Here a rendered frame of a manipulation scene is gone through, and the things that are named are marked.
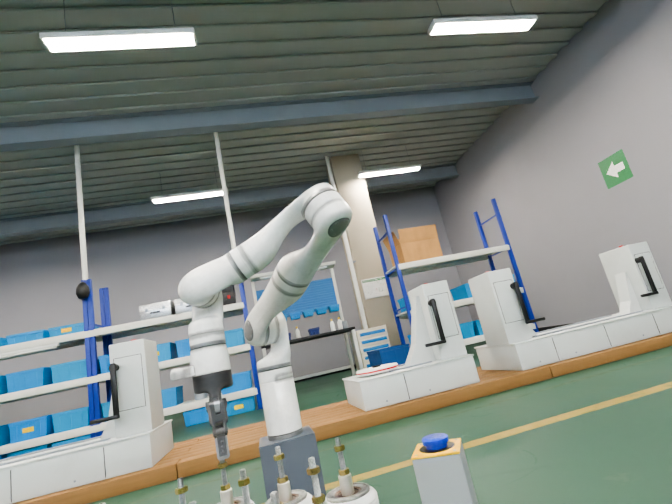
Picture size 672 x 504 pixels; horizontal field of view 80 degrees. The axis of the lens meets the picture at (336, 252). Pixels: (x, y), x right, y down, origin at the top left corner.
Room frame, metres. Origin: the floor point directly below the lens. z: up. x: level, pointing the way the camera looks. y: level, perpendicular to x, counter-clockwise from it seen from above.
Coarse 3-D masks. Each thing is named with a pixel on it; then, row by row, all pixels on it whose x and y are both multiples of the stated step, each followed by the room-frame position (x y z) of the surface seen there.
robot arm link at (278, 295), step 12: (276, 276) 0.94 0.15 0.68; (276, 288) 0.95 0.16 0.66; (288, 288) 0.94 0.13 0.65; (300, 288) 0.94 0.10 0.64; (264, 300) 1.00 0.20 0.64; (276, 300) 0.97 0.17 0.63; (288, 300) 0.97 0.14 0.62; (252, 312) 1.06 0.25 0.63; (264, 312) 1.01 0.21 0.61; (276, 312) 1.00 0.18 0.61; (252, 324) 1.06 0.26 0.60; (264, 324) 1.03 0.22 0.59; (252, 336) 1.07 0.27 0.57; (264, 336) 1.07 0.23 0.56
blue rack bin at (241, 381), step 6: (240, 372) 5.52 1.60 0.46; (246, 372) 5.06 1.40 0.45; (234, 378) 5.03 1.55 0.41; (240, 378) 5.05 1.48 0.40; (246, 378) 5.07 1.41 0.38; (234, 384) 5.03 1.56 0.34; (240, 384) 5.05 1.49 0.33; (246, 384) 5.07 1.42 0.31; (222, 390) 5.00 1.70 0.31; (228, 390) 5.02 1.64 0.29; (234, 390) 5.04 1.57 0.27; (240, 390) 5.05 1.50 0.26
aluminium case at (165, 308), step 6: (144, 306) 4.84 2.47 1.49; (150, 306) 4.85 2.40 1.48; (156, 306) 4.87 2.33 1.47; (162, 306) 4.87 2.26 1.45; (168, 306) 4.89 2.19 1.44; (174, 306) 5.09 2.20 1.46; (144, 312) 4.84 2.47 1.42; (150, 312) 4.83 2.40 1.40; (156, 312) 4.85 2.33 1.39; (162, 312) 4.88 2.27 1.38; (168, 312) 4.89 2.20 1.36; (174, 312) 5.05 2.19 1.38; (144, 318) 4.84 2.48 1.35; (150, 318) 4.85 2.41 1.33
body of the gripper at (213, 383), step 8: (200, 376) 0.78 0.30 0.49; (208, 376) 0.78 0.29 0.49; (216, 376) 0.78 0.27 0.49; (224, 376) 0.80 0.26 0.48; (200, 384) 0.78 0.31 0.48; (208, 384) 0.78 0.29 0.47; (216, 384) 0.78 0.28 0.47; (224, 384) 0.79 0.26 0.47; (232, 384) 0.82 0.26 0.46; (200, 392) 0.78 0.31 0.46; (208, 392) 0.79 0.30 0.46; (216, 392) 0.78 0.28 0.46
